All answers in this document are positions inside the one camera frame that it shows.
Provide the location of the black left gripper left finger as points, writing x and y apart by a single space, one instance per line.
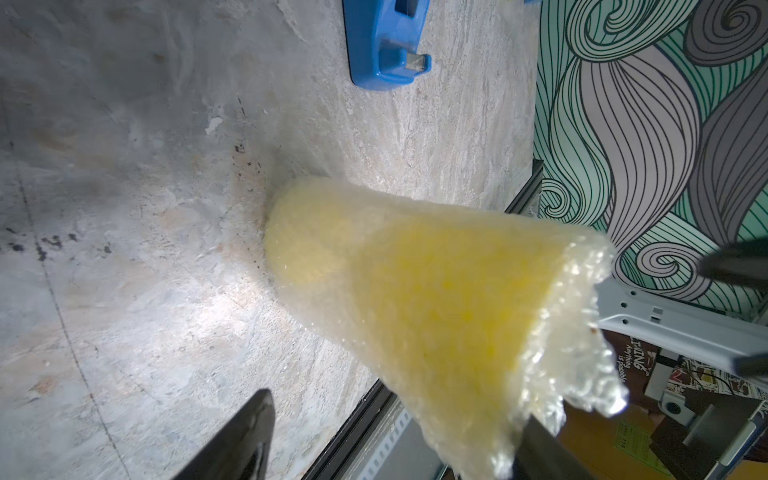
240 450

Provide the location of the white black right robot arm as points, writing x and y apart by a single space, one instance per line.
734 346

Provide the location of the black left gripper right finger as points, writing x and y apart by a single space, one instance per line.
540 456

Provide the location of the blue tape dispenser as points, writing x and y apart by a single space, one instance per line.
382 38

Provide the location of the white slotted cable duct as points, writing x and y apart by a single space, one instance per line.
385 446

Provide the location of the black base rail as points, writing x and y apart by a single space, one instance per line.
420 336

